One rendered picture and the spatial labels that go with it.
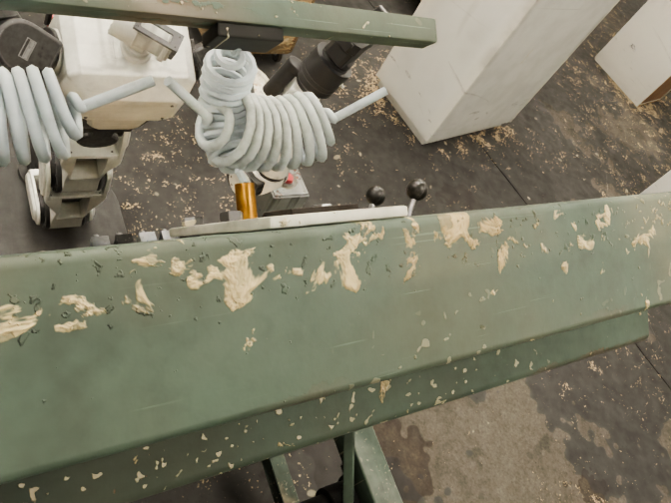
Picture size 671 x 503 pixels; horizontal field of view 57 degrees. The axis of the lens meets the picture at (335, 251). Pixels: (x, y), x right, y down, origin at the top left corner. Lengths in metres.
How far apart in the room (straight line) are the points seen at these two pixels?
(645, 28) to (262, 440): 5.53
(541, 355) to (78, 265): 0.63
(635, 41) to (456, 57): 2.67
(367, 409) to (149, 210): 2.22
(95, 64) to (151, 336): 1.04
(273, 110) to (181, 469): 0.31
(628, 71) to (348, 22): 5.53
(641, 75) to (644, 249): 5.36
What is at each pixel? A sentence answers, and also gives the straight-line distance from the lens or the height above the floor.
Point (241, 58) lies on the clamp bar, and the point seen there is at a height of 1.92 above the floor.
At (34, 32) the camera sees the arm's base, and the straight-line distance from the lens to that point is 1.31.
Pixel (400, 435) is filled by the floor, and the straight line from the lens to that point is 2.69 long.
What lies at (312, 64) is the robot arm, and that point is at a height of 1.50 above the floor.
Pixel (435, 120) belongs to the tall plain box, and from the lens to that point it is 3.66.
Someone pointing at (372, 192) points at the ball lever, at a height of 1.45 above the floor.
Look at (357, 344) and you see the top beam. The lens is 0.37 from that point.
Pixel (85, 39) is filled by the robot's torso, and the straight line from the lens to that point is 1.34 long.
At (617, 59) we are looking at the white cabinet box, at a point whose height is 0.14.
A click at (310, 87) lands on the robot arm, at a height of 1.46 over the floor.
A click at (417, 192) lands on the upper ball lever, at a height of 1.55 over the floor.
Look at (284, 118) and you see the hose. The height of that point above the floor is 1.89.
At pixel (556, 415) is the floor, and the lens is 3.26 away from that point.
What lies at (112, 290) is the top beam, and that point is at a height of 1.94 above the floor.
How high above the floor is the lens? 2.21
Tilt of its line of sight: 48 degrees down
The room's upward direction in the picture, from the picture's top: 37 degrees clockwise
